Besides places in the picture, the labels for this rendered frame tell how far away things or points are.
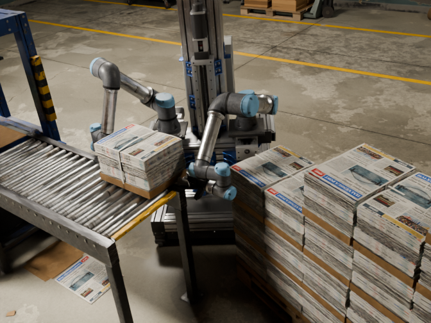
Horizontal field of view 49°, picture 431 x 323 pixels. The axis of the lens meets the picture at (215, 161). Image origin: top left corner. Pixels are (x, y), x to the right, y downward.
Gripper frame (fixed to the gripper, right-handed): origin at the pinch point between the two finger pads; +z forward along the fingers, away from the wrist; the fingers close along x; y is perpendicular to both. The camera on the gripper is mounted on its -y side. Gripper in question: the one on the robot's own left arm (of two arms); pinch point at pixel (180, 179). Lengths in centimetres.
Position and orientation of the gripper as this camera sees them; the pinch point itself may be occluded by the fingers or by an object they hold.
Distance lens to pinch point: 261.7
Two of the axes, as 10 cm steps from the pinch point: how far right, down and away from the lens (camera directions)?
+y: -0.8, -8.5, -5.1
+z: -8.0, -2.5, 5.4
